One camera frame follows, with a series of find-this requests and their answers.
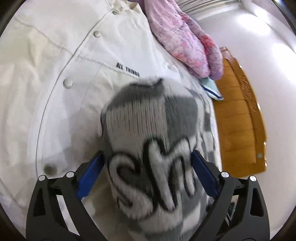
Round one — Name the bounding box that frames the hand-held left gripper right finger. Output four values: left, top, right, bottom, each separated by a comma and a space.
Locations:
185, 149, 270, 241

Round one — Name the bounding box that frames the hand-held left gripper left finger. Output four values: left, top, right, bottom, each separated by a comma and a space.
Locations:
26, 150, 107, 241

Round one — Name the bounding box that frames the grey white checkered cardigan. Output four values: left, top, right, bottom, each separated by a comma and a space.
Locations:
100, 77, 220, 241

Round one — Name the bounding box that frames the wooden headboard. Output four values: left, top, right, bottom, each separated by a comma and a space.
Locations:
211, 46, 268, 179

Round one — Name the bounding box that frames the blue striped pillow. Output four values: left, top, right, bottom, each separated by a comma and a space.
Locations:
200, 76, 225, 101

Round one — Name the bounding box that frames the white snap button jacket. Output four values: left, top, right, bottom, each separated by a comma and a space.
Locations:
0, 0, 208, 241

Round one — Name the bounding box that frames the purple floral comforter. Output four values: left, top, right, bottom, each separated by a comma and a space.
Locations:
143, 0, 224, 80

